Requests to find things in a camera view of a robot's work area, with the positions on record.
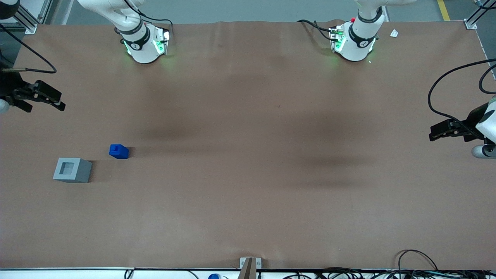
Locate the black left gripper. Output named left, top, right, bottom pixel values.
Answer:
left=429, top=102, right=489, bottom=142

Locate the short black looped cable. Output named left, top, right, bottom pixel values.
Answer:
left=479, top=64, right=496, bottom=95

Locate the brown table cover mat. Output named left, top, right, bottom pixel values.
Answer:
left=0, top=19, right=496, bottom=271

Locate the aluminium frame post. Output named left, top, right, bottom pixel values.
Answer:
left=7, top=0, right=53, bottom=35
left=464, top=0, right=496, bottom=31

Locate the black left arm base cable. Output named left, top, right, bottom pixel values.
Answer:
left=297, top=19, right=336, bottom=41

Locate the gray square base block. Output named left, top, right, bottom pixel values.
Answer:
left=53, top=157, right=93, bottom=184

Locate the black arched cable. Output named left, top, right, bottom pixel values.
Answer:
left=397, top=250, right=439, bottom=272

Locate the long black left wrist cable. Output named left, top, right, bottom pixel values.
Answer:
left=427, top=58, right=496, bottom=131

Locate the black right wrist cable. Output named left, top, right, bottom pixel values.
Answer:
left=0, top=23, right=57, bottom=74

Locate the blue plastic part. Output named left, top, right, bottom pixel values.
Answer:
left=109, top=144, right=129, bottom=160

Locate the gray metal camera bracket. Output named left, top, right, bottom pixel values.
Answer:
left=238, top=257, right=262, bottom=279

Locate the black cable bundle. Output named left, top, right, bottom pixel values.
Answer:
left=285, top=267, right=496, bottom=279

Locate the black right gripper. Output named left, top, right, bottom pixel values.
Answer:
left=0, top=72, right=66, bottom=112

